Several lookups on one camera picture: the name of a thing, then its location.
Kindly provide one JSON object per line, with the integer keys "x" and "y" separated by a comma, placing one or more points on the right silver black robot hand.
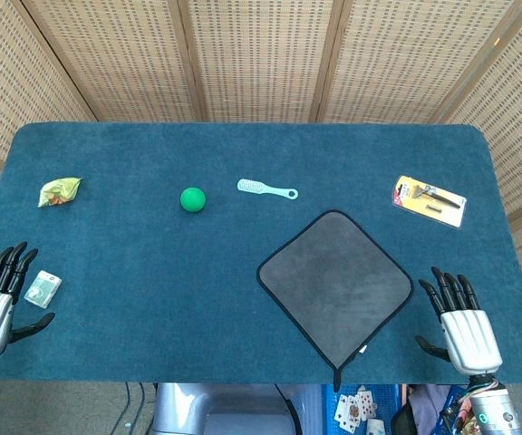
{"x": 469, "y": 333}

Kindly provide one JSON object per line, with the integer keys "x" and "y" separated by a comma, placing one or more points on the grey and green cloth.
{"x": 333, "y": 285}

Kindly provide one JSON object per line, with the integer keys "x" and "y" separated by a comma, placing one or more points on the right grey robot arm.
{"x": 492, "y": 408}

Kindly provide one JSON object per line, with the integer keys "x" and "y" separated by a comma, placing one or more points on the green white card box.
{"x": 42, "y": 290}

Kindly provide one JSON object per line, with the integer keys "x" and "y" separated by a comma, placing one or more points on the blue plastic crate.
{"x": 390, "y": 394}

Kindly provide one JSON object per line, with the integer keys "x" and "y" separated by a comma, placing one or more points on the black bag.
{"x": 403, "y": 421}

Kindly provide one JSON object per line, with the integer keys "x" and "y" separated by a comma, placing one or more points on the red pip playing card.
{"x": 366, "y": 402}

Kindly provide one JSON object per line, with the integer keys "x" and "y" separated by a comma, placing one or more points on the razor in yellow blister pack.
{"x": 428, "y": 201}

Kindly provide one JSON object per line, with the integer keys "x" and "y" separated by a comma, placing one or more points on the yellow green snack bag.
{"x": 57, "y": 192}

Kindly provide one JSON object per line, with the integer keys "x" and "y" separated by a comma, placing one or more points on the face playing card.
{"x": 348, "y": 410}

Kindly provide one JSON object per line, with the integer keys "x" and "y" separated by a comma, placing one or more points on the blue table cloth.
{"x": 152, "y": 272}

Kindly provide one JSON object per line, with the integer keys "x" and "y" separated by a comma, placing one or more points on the green ball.
{"x": 193, "y": 199}

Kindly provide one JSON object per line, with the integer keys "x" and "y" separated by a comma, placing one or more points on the grey robot torso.
{"x": 225, "y": 408}

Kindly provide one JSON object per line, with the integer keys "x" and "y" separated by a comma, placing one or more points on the mint green small brush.
{"x": 256, "y": 187}

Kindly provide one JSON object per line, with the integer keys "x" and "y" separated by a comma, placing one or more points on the woven bamboo folding screen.
{"x": 261, "y": 59}

